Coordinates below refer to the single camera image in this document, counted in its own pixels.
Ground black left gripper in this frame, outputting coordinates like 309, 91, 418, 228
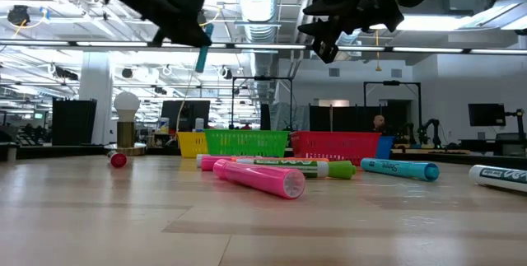
150, 0, 214, 49

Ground turquoise Sharpie highlighter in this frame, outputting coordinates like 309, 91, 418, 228
360, 157, 441, 183
194, 21, 216, 74

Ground pink Sharpie highlighter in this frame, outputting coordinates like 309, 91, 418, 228
212, 158, 307, 201
199, 155, 264, 173

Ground dark green Expo marker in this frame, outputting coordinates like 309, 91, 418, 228
469, 164, 527, 194

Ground overhead light bar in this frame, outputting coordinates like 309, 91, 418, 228
0, 40, 527, 56

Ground black computer monitor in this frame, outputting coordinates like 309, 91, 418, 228
467, 102, 507, 128
160, 100, 212, 133

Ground white bulb brass lamp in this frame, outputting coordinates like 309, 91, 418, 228
103, 91, 147, 157

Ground black partition panel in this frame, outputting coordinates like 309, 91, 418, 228
308, 105, 421, 133
51, 98, 98, 147

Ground yellow plastic basket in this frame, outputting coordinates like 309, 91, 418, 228
176, 131, 210, 159

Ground green plastic basket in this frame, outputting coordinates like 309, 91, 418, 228
203, 128, 291, 159

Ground red plastic basket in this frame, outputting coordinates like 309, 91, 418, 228
290, 130, 382, 164

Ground blue plastic basket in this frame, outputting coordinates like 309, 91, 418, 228
375, 135, 395, 161

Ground red cap white marker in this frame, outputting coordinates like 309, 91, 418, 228
106, 150, 129, 169

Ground light green Expo marker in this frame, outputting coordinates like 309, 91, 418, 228
235, 159, 357, 180

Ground black ceiling device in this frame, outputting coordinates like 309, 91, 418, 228
7, 5, 32, 27

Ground silver ceiling duct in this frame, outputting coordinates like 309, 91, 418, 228
235, 0, 282, 106

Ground yellow hanging cord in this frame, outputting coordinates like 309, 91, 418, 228
373, 30, 383, 72

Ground black frame stand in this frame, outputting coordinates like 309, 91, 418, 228
231, 76, 294, 132
363, 80, 422, 140

